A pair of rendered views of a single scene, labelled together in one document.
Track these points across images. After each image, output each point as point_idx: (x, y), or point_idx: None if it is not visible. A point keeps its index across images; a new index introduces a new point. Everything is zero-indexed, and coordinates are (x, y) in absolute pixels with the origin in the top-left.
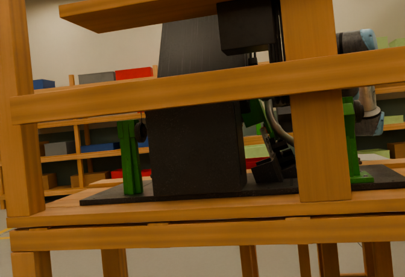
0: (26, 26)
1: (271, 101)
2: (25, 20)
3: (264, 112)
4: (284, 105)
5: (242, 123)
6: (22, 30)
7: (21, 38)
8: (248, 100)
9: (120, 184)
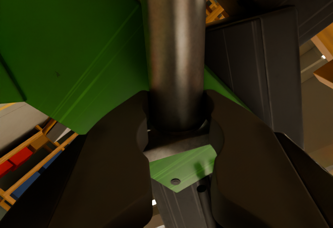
0: (325, 43)
1: (187, 101)
2: (329, 46)
3: (89, 109)
4: (70, 161)
5: (50, 131)
6: (329, 34)
7: (327, 27)
8: (260, 26)
9: None
